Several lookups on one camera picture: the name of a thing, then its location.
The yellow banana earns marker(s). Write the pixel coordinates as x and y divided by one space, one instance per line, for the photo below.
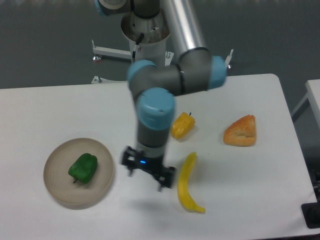
184 197

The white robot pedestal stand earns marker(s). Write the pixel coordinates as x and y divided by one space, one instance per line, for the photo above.
150 50

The black device at edge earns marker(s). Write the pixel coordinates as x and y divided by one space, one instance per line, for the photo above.
311 214

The yellow bell pepper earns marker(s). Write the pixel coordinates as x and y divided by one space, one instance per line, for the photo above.
183 124

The white side table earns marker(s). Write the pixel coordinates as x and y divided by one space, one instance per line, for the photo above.
311 98

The green bell pepper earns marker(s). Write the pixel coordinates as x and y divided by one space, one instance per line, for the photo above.
84 168

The beige round plate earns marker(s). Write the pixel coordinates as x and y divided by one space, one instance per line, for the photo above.
68 190

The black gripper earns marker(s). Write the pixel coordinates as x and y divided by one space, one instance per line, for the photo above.
133 159

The orange croissant pastry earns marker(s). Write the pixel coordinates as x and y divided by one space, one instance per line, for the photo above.
241 133

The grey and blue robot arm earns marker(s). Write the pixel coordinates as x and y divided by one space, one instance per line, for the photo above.
154 85

